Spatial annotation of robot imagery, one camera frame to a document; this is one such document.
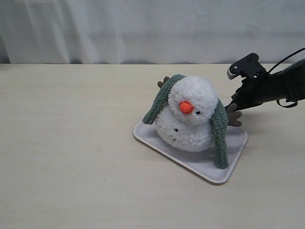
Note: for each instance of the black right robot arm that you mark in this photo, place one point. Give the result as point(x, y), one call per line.
point(288, 84)

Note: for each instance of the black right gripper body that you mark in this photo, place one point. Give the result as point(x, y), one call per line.
point(251, 93)

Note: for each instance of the white rectangular plastic tray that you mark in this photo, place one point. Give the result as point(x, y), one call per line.
point(201, 164)

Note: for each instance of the green fuzzy scarf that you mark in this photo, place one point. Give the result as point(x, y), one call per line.
point(220, 147)

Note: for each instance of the white backdrop curtain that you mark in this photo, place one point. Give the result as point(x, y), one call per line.
point(149, 31)

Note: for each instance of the white plush snowman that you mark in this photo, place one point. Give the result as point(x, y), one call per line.
point(193, 117)

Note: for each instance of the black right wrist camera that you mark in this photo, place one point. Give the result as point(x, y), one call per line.
point(248, 67)

